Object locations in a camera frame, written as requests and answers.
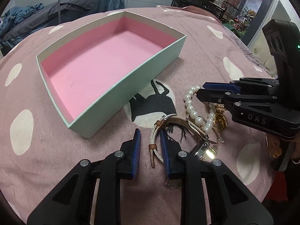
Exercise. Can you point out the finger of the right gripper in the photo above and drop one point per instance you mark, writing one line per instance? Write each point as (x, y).
(219, 87)
(218, 97)

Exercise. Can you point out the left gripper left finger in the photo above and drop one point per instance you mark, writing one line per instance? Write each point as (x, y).
(71, 200)

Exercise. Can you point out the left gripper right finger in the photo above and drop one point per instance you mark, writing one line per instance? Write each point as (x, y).
(230, 201)

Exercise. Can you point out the gold pendant charm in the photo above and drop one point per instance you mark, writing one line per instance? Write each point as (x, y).
(220, 120)

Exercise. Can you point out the white leather strap watch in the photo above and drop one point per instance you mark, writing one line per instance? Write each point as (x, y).
(178, 129)

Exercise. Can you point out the right hand holding gripper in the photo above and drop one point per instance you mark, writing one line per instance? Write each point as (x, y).
(275, 151)

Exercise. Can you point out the pink polka dot bedspread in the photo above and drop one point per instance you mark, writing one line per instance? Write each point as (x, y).
(38, 150)

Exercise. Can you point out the black metal cart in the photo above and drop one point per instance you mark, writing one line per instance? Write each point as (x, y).
(214, 9)

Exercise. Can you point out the mint box pink interior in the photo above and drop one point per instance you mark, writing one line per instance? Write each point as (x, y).
(93, 71)

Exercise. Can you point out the massage bed dark blanket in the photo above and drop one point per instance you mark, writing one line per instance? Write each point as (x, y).
(57, 13)

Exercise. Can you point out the blue crumpled bedding pile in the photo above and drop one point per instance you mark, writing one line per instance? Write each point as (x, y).
(16, 15)

